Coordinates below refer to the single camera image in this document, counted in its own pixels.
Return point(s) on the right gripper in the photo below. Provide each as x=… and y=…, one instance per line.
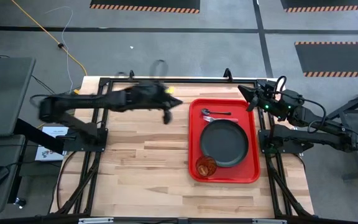
x=267, y=95

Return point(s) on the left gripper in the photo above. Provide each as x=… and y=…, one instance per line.
x=149, y=96

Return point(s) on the black round plate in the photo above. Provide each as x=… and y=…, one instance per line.
x=224, y=143

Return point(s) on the amber translucent plastic cup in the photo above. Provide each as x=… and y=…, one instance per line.
x=206, y=166

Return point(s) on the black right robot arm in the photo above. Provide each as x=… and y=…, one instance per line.
x=322, y=137

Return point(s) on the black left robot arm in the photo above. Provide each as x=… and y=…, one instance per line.
x=73, y=101

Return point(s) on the red plastic tray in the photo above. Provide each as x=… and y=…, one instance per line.
x=253, y=140

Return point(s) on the black hazard-striped floor mat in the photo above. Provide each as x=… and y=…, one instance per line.
x=337, y=57
x=145, y=3
x=328, y=2

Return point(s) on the white paper sheet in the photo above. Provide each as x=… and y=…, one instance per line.
x=52, y=137

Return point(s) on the black diagonal bar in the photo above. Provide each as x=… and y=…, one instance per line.
x=36, y=135

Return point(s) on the desk caster wheel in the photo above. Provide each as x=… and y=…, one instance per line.
x=20, y=203

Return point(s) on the silver metal bracket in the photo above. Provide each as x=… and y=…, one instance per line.
x=269, y=221
x=95, y=221

